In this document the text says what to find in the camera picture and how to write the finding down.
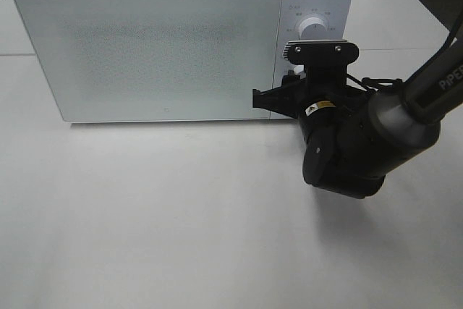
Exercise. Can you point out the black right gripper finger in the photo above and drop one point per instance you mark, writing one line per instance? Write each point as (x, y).
(280, 100)
(293, 81)

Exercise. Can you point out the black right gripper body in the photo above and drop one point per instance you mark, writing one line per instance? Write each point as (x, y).
(327, 96)

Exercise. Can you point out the white dial knob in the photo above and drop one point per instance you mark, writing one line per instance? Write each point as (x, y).
(313, 27)
(299, 70)

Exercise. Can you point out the white microwave door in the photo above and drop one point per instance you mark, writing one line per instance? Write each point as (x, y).
(154, 60)

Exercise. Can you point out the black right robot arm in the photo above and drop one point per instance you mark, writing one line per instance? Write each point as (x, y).
(356, 131)

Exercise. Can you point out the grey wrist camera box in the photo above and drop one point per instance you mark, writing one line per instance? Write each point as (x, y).
(321, 53)

